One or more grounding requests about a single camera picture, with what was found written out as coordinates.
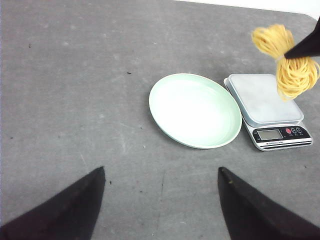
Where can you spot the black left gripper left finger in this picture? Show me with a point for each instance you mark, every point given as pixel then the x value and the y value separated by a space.
pixel 69 215

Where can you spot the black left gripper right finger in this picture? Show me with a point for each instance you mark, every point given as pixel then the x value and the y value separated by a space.
pixel 251 215

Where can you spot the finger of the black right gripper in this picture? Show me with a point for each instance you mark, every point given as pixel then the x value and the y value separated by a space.
pixel 308 47

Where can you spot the yellow vermicelli bundle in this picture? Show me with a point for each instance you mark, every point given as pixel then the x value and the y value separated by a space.
pixel 293 76

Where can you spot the silver digital kitchen scale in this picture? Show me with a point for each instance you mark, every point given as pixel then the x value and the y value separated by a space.
pixel 272 123

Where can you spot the light green plate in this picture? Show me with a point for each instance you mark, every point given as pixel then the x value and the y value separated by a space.
pixel 195 111

